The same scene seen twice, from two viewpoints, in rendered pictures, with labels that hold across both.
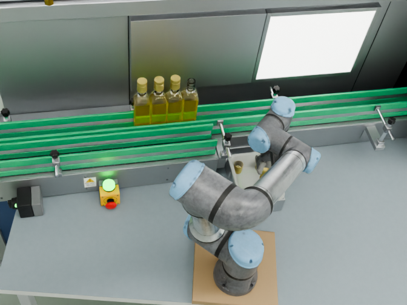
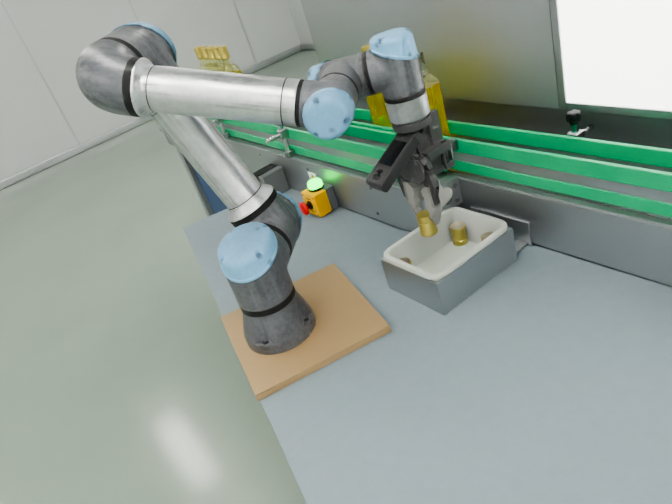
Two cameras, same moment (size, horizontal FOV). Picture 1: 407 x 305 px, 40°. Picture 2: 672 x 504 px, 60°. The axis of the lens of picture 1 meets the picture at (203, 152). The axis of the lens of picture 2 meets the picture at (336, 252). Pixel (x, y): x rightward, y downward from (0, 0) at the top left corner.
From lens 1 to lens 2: 183 cm
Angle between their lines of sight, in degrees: 62
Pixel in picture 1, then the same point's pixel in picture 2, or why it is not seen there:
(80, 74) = not seen: hidden behind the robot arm
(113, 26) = not seen: outside the picture
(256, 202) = (102, 58)
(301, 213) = (463, 337)
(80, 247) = not seen: hidden behind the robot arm
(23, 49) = (324, 15)
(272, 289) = (283, 373)
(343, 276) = (381, 450)
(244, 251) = (230, 244)
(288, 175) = (221, 82)
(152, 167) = (356, 180)
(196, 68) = (471, 60)
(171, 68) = (441, 55)
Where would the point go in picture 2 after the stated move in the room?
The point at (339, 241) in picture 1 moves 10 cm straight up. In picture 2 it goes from (455, 409) to (443, 364)
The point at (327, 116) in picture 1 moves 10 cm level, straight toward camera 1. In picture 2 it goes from (648, 193) to (588, 208)
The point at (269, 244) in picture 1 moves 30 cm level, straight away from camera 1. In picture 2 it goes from (361, 331) to (512, 292)
